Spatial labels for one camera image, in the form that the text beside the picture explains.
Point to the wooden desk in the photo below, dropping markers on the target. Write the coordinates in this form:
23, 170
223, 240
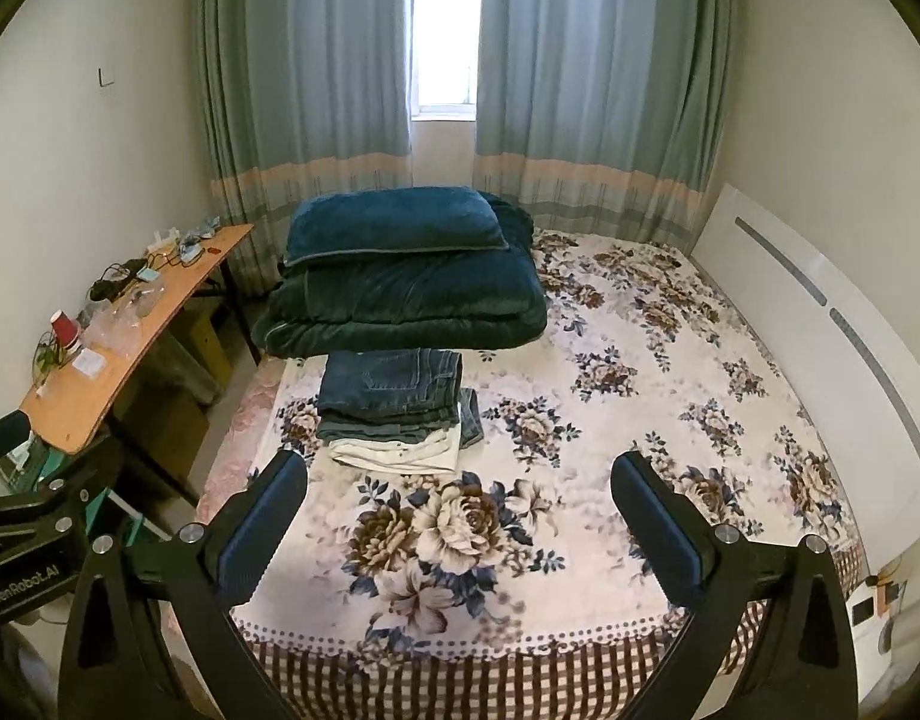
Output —
167, 315

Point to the small wall hook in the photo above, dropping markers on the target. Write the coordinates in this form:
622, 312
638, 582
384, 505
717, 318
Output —
106, 79

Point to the white appliance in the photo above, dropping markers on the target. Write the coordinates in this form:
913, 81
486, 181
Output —
872, 622

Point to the yellow cardboard box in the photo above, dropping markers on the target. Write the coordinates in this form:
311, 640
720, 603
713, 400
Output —
209, 352

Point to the white headboard with grey stripes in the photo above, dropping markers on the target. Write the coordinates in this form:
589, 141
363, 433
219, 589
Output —
767, 292

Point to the dark teal pillow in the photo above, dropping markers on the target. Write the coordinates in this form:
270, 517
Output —
392, 225

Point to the bright window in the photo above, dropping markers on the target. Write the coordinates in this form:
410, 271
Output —
445, 30

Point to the teal storage box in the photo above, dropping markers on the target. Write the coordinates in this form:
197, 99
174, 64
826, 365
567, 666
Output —
126, 521

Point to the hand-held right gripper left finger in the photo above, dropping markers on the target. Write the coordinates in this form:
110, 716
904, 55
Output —
265, 525

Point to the dark blue denim pants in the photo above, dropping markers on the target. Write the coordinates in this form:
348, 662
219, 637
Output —
385, 382

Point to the brown cardboard box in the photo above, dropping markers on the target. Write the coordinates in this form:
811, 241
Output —
164, 427

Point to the dark green folded quilt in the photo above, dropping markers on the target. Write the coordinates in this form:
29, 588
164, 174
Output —
400, 307

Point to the red paper cup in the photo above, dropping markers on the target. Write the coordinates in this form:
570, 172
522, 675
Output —
66, 330

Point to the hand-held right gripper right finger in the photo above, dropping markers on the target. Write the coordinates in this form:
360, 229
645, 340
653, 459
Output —
655, 525

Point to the floral fleece blanket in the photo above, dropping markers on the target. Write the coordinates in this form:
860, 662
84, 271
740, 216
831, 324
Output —
617, 405

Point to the white folded pants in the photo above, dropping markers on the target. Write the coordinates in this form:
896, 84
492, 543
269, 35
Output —
400, 455

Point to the faded blue folded jeans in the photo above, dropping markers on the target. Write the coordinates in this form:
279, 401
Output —
471, 420

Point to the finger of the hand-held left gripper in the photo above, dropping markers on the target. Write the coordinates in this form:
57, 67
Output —
3, 439
70, 491

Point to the blue-green striped curtain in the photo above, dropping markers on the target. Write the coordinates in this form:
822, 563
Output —
302, 90
595, 90

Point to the clear plastic packaging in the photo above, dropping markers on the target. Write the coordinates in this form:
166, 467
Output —
126, 315

